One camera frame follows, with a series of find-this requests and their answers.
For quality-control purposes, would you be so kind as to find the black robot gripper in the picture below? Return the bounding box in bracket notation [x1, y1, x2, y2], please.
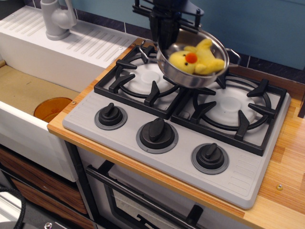
[132, 0, 204, 49]

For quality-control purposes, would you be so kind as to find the stainless steel pot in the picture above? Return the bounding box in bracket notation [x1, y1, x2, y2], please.
[139, 29, 241, 89]

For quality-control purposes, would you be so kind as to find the yellow stuffed duck toy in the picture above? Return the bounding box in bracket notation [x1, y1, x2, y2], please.
[168, 39, 225, 75]

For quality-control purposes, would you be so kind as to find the black left stove knob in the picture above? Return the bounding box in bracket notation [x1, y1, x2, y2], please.
[94, 103, 128, 131]

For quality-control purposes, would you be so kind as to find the black stove knob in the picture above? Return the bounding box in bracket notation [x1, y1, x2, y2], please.
[191, 143, 229, 175]
[136, 118, 179, 154]
[94, 103, 128, 131]

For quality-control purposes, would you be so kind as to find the black middle stove knob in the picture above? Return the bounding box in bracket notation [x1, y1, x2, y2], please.
[136, 118, 179, 154]

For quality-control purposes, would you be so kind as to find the black right stove knob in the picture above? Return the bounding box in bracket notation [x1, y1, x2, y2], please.
[191, 143, 229, 175]

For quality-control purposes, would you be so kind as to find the grey toy stove top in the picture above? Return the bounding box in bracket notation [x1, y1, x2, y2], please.
[62, 44, 292, 210]

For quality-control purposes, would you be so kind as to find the black left burner grate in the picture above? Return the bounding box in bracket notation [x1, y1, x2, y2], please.
[94, 45, 187, 119]

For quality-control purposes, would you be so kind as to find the black burner grate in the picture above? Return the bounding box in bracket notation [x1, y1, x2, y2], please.
[94, 45, 187, 119]
[171, 74, 291, 156]

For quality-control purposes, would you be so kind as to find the grey toy faucet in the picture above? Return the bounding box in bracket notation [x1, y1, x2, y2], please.
[41, 0, 77, 41]

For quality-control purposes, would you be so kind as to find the black right burner grate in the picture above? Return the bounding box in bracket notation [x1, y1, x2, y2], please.
[171, 74, 291, 156]

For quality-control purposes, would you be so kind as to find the white toy sink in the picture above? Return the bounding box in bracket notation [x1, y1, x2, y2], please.
[0, 6, 136, 182]

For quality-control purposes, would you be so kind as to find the oven door with window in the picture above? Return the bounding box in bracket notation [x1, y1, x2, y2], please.
[77, 146, 257, 229]

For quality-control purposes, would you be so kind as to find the wooden drawer front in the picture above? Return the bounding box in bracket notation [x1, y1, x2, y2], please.
[0, 146, 95, 229]

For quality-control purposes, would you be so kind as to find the black oven door handle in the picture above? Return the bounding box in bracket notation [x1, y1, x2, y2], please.
[85, 160, 204, 229]

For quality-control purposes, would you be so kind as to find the black braided foreground cable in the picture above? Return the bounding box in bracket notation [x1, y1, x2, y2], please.
[0, 186, 27, 229]

